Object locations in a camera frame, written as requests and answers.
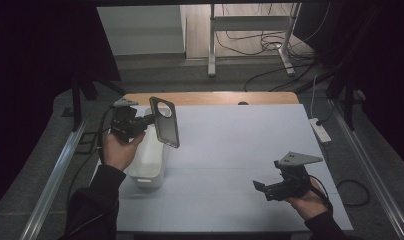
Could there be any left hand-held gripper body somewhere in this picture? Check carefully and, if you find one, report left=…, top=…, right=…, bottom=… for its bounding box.
left=109, top=97, right=148, bottom=144

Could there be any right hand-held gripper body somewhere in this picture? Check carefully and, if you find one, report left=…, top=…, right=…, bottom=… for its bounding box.
left=271, top=151, right=324, bottom=201

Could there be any transparent grey phone case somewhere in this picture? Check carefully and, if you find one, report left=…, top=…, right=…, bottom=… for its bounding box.
left=148, top=96, right=181, bottom=149

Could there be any white plastic bin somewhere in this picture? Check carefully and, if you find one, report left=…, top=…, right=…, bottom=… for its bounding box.
left=124, top=106, right=169, bottom=190

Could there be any person's right hand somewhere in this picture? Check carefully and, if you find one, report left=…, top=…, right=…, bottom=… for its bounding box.
left=284, top=179, right=330, bottom=221

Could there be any person's left hand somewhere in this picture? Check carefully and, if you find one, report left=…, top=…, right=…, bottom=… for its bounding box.
left=101, top=131, right=147, bottom=173

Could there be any white table cover board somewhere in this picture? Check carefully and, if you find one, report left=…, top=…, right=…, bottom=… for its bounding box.
left=89, top=104, right=354, bottom=233

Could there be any black metal stand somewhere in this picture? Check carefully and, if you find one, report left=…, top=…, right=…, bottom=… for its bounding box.
left=70, top=71, right=126, bottom=133
left=324, top=64, right=358, bottom=131

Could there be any white power strip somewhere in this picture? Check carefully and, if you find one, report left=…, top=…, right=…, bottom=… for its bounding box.
left=308, top=117, right=333, bottom=144

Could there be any white cabinet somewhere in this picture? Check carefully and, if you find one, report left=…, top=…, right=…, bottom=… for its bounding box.
left=97, top=4, right=186, bottom=57

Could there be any black curtain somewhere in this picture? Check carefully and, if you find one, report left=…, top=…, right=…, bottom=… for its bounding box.
left=336, top=0, right=404, bottom=164
left=0, top=0, right=122, bottom=214

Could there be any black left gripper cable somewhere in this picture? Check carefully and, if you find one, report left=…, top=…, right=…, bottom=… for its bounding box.
left=65, top=105, right=115, bottom=214

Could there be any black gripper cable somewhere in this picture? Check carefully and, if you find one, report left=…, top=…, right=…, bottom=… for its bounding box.
left=65, top=105, right=115, bottom=214
left=308, top=174, right=334, bottom=214

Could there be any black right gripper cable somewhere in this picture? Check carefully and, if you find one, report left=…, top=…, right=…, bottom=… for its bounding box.
left=308, top=174, right=334, bottom=214

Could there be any black square floor bracket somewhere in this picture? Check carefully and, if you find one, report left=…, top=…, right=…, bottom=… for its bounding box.
left=74, top=131, right=100, bottom=155

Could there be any black looped floor cable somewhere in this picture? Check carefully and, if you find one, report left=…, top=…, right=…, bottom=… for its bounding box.
left=335, top=179, right=371, bottom=208

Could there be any black plug cable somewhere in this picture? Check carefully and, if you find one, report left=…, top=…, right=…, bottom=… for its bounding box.
left=316, top=99, right=338, bottom=127

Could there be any aluminium rail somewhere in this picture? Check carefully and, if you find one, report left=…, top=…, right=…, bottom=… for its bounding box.
left=329, top=99, right=404, bottom=240
left=19, top=119, right=90, bottom=240

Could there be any white power cable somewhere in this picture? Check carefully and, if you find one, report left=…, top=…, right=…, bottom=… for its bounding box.
left=309, top=74, right=320, bottom=120

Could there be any white metal desk frame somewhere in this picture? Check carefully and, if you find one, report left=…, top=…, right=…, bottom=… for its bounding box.
left=207, top=2, right=303, bottom=78

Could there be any tangle of black floor cables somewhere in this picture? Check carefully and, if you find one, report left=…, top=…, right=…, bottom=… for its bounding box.
left=214, top=3, right=333, bottom=93

